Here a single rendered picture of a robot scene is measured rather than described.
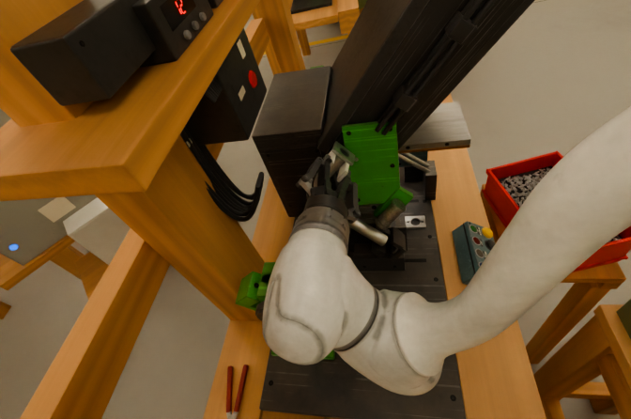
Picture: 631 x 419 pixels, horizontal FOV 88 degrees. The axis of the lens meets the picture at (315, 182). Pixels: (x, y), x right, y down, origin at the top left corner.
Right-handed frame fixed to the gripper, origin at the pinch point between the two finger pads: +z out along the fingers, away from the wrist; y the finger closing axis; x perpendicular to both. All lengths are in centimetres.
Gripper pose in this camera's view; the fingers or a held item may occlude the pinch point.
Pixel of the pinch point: (337, 163)
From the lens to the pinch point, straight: 70.5
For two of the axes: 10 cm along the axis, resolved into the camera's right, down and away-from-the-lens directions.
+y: -8.0, -5.6, -2.0
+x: -5.7, 6.3, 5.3
